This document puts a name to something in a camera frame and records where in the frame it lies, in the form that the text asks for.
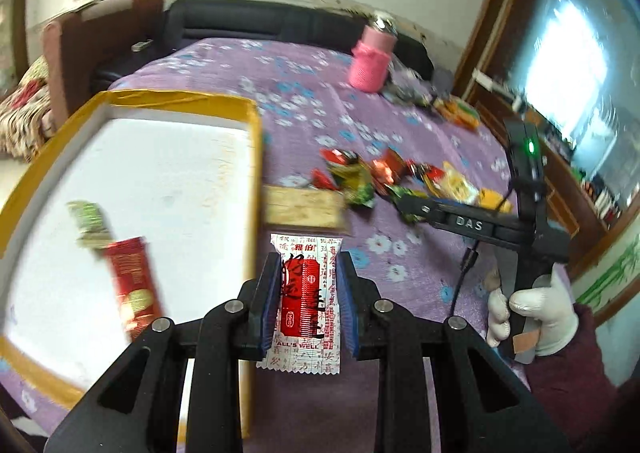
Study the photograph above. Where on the window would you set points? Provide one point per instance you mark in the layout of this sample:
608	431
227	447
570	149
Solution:
575	73

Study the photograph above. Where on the white red snack packet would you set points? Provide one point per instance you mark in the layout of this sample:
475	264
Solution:
307	293

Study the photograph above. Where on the pink knit covered bottle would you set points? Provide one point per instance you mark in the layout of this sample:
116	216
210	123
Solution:
371	58

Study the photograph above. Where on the plain orange yellow snack packet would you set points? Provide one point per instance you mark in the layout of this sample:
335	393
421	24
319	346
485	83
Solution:
492	198

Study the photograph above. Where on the orange snack packets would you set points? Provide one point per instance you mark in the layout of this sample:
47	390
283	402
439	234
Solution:
457	113

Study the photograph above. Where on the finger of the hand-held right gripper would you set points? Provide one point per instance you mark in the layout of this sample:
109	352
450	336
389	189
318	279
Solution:
465	222

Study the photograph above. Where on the long dark red snack packet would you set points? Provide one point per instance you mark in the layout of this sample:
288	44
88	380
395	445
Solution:
132	283

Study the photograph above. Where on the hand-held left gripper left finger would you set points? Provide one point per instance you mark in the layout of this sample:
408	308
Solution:
270	304

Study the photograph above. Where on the floral blanket covered sofa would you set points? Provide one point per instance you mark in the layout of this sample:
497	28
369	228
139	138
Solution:
25	108

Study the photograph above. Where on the black leather sofa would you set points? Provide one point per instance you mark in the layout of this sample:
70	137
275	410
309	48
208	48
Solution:
250	18

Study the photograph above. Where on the person's right hand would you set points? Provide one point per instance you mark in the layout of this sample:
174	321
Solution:
555	313

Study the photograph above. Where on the green bamboo wall sticker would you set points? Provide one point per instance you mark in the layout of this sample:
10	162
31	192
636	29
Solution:
612	278

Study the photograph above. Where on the brown armchair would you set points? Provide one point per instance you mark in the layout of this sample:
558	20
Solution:
70	63

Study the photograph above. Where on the crumpled plastic bag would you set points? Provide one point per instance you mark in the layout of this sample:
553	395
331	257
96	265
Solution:
410	83

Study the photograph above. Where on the yellow printed snack packet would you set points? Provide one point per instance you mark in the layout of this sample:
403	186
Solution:
460	183

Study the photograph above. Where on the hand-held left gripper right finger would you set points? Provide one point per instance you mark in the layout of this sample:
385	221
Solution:
347	304

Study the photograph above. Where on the person's right forearm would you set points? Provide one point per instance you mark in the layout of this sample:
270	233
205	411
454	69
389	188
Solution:
580	393

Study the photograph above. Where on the small white box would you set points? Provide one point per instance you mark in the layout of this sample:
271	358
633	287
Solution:
484	79

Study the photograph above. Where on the green white candy packet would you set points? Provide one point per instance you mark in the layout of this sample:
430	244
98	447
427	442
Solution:
90	225

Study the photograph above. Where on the yellow rimmed white tray box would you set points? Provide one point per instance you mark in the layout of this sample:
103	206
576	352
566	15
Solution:
165	183

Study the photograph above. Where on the beige cracker packet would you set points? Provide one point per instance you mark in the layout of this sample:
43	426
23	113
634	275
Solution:
305	207

